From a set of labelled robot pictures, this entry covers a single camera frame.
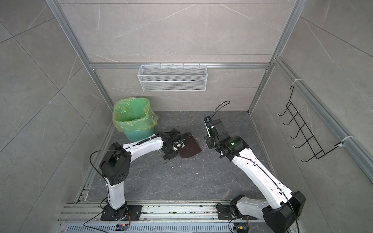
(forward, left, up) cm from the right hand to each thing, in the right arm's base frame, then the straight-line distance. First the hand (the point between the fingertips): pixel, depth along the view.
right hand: (213, 132), depth 76 cm
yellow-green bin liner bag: (+27, +52, -12) cm, 60 cm away
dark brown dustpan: (+4, +12, -24) cm, 27 cm away
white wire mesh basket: (+45, +23, +5) cm, 51 cm away
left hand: (+2, +24, -20) cm, 32 cm away
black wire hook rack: (-17, -40, +9) cm, 44 cm away
